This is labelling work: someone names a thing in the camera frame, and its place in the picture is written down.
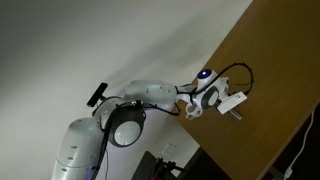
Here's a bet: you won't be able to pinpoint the white marker with red cap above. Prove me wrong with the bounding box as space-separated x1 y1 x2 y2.
229 110 243 121

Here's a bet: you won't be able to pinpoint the white ceramic mug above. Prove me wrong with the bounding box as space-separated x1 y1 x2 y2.
185 103 204 121

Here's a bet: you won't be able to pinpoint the black clamp stand red knobs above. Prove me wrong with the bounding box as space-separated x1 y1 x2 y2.
151 157 186 180

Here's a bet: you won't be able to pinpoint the black flat panel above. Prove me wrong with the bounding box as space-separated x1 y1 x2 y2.
131 150 158 180

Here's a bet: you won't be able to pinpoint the white wall outlet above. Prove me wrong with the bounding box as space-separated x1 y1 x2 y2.
162 143 177 157

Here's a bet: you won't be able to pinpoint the black stereo camera bar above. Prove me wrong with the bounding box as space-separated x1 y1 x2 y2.
87 82 109 108

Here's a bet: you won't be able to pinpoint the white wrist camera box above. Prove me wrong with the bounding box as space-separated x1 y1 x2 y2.
217 92 248 116

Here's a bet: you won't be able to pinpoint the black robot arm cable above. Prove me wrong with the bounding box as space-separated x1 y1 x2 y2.
173 62 255 118

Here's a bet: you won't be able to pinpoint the thin black camera cable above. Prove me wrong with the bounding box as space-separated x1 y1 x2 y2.
104 149 110 180

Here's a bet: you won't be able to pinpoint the white power cable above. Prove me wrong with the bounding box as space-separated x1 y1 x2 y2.
283 106 317 178

